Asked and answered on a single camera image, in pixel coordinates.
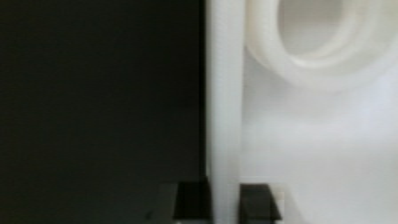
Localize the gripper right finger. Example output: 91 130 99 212
238 184 282 224

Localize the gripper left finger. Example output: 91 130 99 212
144 181 211 224

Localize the white square table top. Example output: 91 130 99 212
204 0 398 224

